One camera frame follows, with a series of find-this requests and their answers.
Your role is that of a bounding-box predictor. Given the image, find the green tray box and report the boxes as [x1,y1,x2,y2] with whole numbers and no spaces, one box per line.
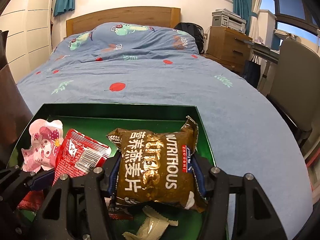
[7,102,230,240]

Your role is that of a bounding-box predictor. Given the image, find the wooden nightstand drawers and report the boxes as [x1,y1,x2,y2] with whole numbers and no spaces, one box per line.
[204,26,252,75]

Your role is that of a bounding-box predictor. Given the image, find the grey printer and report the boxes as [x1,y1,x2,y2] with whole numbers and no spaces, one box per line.
[212,9,247,34]

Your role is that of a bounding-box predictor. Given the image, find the red white snack pouch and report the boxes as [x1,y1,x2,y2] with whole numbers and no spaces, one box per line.
[17,128,112,212]

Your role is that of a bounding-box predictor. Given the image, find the blue patterned bed duvet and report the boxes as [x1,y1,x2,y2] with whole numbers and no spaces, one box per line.
[17,23,312,239]

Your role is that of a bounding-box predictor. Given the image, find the white wardrobe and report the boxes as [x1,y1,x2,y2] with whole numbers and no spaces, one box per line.
[1,0,55,82]

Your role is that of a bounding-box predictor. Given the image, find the wooden headboard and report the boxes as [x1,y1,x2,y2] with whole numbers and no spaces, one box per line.
[66,6,181,37]

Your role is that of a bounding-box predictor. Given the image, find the pink cartoon snack packet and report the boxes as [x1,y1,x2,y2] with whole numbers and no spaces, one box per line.
[22,119,63,173]

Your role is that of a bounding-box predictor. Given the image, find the beige desk chair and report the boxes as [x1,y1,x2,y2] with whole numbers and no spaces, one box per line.
[267,39,319,147]

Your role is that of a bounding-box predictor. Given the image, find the beige small wrapper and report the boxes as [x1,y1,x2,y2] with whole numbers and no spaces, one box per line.
[123,206,178,240]

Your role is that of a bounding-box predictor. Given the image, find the teal curtain right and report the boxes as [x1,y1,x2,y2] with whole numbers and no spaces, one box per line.
[233,0,252,35]

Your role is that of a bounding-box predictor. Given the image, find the brown oat snack bag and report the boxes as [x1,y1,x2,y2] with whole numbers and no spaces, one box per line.
[107,116,207,212]

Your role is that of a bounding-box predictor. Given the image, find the black hanging bag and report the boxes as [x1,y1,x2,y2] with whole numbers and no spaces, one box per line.
[242,55,261,88]

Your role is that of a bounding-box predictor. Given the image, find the black backpack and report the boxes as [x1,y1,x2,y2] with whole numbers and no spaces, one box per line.
[174,22,204,54]

